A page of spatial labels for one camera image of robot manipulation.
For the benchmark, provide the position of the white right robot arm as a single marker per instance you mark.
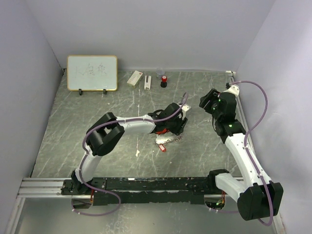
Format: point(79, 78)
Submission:
point(257, 196)

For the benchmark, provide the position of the grey keyring holder red handle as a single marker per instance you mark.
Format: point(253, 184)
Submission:
point(168, 138)

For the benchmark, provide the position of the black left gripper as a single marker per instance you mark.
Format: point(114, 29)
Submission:
point(182, 125)

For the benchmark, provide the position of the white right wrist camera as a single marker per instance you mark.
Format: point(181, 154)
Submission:
point(232, 89)

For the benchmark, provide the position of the small whiteboard with yellow frame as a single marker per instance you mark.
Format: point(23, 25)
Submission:
point(91, 73)

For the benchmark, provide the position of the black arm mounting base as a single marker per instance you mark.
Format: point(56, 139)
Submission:
point(193, 190)

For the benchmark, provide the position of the red and black stamp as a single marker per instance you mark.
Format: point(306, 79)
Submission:
point(163, 83)

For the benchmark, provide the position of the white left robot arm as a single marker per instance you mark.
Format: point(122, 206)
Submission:
point(104, 135)

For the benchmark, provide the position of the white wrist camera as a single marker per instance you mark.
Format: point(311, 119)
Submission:
point(185, 109)
point(232, 89)

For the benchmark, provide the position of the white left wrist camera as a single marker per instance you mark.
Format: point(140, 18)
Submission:
point(185, 109)

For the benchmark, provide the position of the white and green carton box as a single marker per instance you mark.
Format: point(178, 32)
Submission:
point(134, 79)

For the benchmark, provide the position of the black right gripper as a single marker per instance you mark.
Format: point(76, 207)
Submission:
point(206, 101)

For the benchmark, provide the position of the clear plastic cup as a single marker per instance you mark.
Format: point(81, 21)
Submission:
point(160, 72)

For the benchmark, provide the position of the white stapler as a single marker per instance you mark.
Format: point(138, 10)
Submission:
point(147, 82)

